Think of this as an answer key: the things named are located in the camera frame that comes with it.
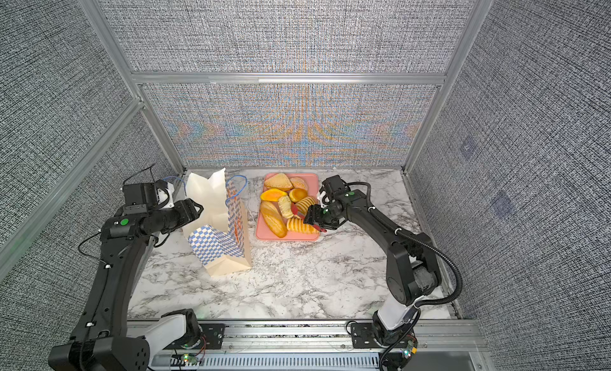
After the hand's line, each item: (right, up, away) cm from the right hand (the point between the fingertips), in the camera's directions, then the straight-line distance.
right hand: (312, 221), depth 87 cm
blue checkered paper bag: (-27, -1, -18) cm, 33 cm away
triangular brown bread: (-14, +15, +22) cm, 30 cm away
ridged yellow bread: (-4, +5, +10) cm, 12 cm away
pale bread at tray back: (-5, +15, +20) cm, 26 cm away
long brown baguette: (-15, 0, +9) cm, 18 cm away
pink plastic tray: (-19, -6, +10) cm, 22 cm away
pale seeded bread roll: (-11, +6, +15) cm, 19 cm away
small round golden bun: (-6, +10, +16) cm, 20 cm away
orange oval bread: (-17, +10, +18) cm, 27 cm away
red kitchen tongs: (-7, +3, +7) cm, 11 cm away
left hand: (-38, +5, -11) cm, 40 cm away
